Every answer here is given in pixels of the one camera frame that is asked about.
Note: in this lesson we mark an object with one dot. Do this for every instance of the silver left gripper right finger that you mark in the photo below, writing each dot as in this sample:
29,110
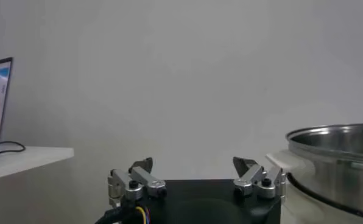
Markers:
254,175

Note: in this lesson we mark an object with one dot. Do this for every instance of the white side table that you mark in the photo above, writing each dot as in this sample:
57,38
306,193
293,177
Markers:
26,159

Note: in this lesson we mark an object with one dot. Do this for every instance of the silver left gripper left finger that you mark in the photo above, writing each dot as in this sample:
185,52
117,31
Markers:
139,178

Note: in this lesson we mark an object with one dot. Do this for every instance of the white electric cooker base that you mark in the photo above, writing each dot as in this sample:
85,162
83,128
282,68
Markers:
306,213

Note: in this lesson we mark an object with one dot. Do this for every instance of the stainless steel steamer basket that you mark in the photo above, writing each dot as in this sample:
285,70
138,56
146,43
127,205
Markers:
336,179

